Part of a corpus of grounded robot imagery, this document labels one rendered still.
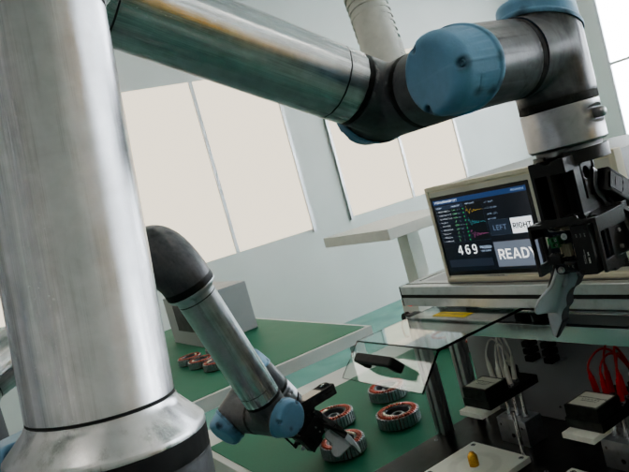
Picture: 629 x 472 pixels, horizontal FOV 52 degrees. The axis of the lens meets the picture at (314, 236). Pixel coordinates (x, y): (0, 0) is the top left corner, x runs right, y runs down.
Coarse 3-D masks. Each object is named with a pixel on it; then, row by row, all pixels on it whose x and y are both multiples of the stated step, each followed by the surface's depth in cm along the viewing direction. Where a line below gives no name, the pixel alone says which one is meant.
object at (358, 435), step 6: (348, 432) 157; (354, 432) 156; (360, 432) 156; (324, 438) 157; (354, 438) 152; (360, 438) 152; (324, 444) 154; (330, 444) 156; (360, 444) 151; (366, 444) 154; (324, 450) 152; (330, 450) 150; (348, 450) 149; (354, 450) 150; (324, 456) 152; (330, 456) 150; (342, 456) 149; (348, 456) 150; (354, 456) 150; (336, 462) 151
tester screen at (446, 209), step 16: (496, 192) 119; (512, 192) 116; (448, 208) 131; (464, 208) 127; (480, 208) 123; (496, 208) 120; (512, 208) 117; (528, 208) 114; (448, 224) 132; (464, 224) 128; (480, 224) 125; (448, 240) 133; (464, 240) 129; (480, 240) 126; (496, 240) 122; (448, 256) 134; (464, 256) 130; (480, 256) 127
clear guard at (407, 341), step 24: (432, 312) 135; (480, 312) 125; (504, 312) 120; (384, 336) 127; (408, 336) 122; (432, 336) 117; (456, 336) 113; (408, 360) 114; (432, 360) 109; (384, 384) 115; (408, 384) 110
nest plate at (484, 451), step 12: (468, 444) 134; (480, 444) 133; (456, 456) 131; (480, 456) 128; (492, 456) 127; (504, 456) 125; (516, 456) 124; (528, 456) 123; (432, 468) 128; (444, 468) 127; (456, 468) 126; (468, 468) 124; (480, 468) 123; (492, 468) 122; (504, 468) 121; (516, 468) 120
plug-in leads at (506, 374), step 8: (488, 344) 133; (496, 344) 132; (504, 344) 131; (504, 352) 134; (488, 360) 133; (496, 360) 130; (504, 360) 129; (512, 360) 130; (488, 368) 133; (496, 368) 130; (504, 368) 129; (512, 368) 130; (504, 376) 133; (512, 376) 131; (512, 384) 128
